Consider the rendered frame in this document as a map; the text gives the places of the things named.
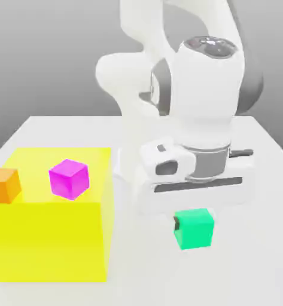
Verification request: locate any small magenta cube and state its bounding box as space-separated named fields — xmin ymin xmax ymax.
xmin=48 ymin=158 xmax=90 ymax=201

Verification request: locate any small orange cube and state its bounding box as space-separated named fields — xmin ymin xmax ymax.
xmin=0 ymin=167 xmax=22 ymax=204

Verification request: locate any large yellow box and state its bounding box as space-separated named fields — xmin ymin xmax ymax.
xmin=0 ymin=147 xmax=112 ymax=283

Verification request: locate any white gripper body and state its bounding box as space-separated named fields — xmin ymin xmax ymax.
xmin=136 ymin=160 xmax=255 ymax=215

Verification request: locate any small green cube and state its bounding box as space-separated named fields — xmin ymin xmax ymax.
xmin=173 ymin=207 xmax=215 ymax=250

